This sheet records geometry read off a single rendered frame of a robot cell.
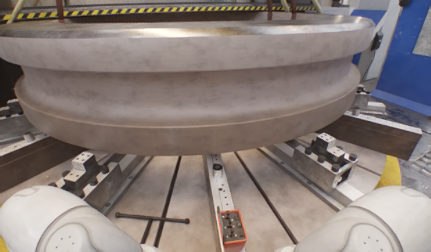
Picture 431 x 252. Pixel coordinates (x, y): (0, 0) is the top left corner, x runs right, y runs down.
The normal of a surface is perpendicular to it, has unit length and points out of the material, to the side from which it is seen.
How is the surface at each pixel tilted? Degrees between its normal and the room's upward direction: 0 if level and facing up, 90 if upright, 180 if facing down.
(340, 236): 55
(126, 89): 90
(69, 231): 28
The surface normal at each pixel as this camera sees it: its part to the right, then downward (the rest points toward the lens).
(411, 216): 0.17, -0.62
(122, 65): -0.08, 0.48
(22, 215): -0.21, -0.63
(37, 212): -0.07, -0.80
